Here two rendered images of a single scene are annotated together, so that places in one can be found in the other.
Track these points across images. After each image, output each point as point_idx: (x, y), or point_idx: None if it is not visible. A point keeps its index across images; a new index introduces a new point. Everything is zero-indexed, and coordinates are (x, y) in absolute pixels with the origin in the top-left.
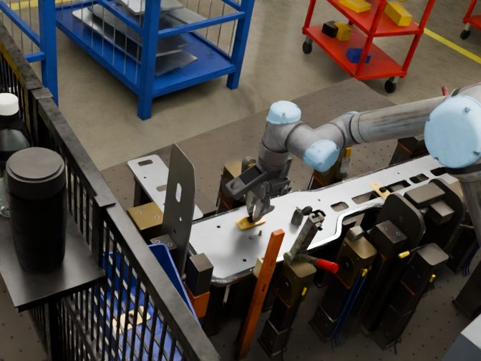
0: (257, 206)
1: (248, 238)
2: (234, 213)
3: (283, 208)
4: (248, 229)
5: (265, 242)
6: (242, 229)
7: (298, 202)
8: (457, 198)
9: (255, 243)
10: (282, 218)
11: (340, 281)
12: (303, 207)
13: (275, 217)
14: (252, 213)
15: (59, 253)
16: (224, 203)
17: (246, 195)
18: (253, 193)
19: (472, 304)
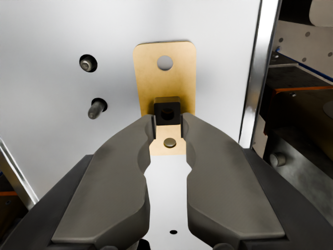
0: (120, 180)
1: (84, 52)
2: (240, 70)
3: (185, 211)
4: (135, 76)
5: (58, 103)
6: (134, 49)
7: (188, 239)
8: None
9: (53, 64)
10: (148, 192)
11: (6, 188)
12: (168, 240)
13: (160, 180)
14: (180, 130)
15: None
16: (315, 87)
17: (255, 169)
18: (219, 232)
19: None
